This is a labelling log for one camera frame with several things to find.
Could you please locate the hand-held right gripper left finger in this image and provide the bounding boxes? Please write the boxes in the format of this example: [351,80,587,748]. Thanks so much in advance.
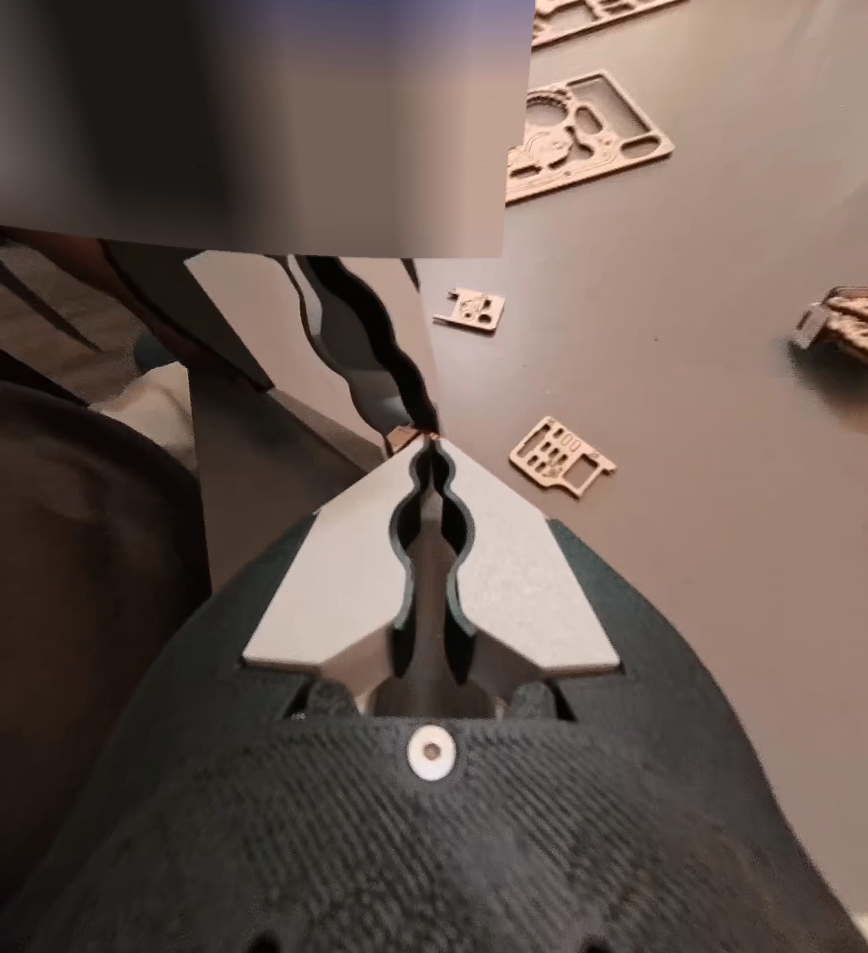
[242,435,435,673]

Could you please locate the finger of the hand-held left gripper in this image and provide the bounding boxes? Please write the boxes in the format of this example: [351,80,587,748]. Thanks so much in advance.
[184,252,392,458]
[307,255,441,436]

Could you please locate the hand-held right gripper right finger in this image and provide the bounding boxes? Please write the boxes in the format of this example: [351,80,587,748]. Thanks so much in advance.
[430,439,621,673]

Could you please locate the small wooden puzzle part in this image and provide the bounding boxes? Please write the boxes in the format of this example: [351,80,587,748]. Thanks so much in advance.
[385,424,438,457]

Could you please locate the grey desk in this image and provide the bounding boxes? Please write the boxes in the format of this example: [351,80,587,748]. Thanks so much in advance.
[192,0,868,932]

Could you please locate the small flat wooden piece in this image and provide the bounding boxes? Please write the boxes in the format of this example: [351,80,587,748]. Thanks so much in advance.
[433,286,506,337]

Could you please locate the slotted flat wooden piece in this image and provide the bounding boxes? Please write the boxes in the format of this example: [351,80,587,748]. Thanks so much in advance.
[508,415,618,497]

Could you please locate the person's leg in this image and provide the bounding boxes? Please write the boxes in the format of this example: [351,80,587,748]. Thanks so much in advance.
[0,219,212,953]

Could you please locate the wooden puzzle sheet round holes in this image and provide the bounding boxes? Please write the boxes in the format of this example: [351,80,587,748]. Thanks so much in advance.
[505,70,675,206]

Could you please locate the long wooden puzzle sheet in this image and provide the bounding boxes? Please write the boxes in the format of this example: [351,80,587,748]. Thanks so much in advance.
[534,0,690,50]

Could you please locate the wooden model with white tag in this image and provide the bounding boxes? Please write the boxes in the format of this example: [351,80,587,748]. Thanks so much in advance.
[790,285,868,373]

